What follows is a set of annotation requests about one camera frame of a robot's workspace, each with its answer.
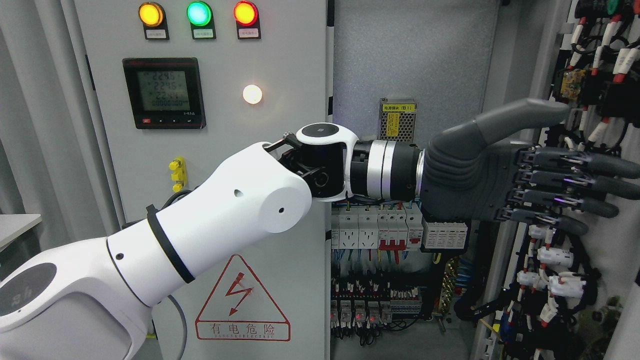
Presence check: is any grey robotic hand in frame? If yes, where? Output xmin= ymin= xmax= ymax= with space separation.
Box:
xmin=421 ymin=98 xmax=639 ymax=235

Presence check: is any grey cabinet door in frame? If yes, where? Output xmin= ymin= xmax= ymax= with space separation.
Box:
xmin=74 ymin=0 xmax=330 ymax=360
xmin=467 ymin=0 xmax=639 ymax=360

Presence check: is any red indicator lamp left door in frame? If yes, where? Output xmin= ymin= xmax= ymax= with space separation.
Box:
xmin=233 ymin=0 xmax=259 ymax=27

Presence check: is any green indicator lamp left door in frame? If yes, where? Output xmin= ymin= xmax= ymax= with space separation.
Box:
xmin=186 ymin=1 xmax=213 ymax=27

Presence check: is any yellow indicator lamp left door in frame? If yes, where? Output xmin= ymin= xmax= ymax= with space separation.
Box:
xmin=138 ymin=2 xmax=165 ymax=28

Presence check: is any black surge protector module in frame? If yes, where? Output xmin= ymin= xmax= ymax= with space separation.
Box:
xmin=422 ymin=221 xmax=468 ymax=253

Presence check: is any white socket breaker row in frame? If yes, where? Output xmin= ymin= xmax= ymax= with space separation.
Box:
xmin=330 ymin=202 xmax=425 ymax=253

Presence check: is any metal mesh power supply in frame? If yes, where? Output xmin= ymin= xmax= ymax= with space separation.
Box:
xmin=377 ymin=97 xmax=418 ymax=143

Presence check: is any lower relay and breaker row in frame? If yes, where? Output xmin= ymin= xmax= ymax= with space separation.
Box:
xmin=329 ymin=276 xmax=430 ymax=338

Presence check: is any white lit indicator lamp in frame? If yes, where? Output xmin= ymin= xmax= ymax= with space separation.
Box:
xmin=242 ymin=84 xmax=264 ymax=105

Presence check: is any red electric hazard warning sticker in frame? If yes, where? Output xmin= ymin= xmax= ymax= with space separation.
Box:
xmin=194 ymin=254 xmax=291 ymax=342

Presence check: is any black digital power meter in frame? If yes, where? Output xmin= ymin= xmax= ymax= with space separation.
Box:
xmin=122 ymin=57 xmax=206 ymax=130

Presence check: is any grey curtain left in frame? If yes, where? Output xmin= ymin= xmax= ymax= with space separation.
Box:
xmin=0 ymin=0 xmax=124 ymax=278

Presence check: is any white table at left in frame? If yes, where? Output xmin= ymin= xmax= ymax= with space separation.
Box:
xmin=0 ymin=214 xmax=42 ymax=252

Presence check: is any black corrugated cable conduit right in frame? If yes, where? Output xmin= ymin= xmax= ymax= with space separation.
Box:
xmin=452 ymin=280 xmax=511 ymax=323

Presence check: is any yellow terminal post pair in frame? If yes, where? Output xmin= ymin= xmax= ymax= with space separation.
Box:
xmin=168 ymin=156 xmax=187 ymax=193

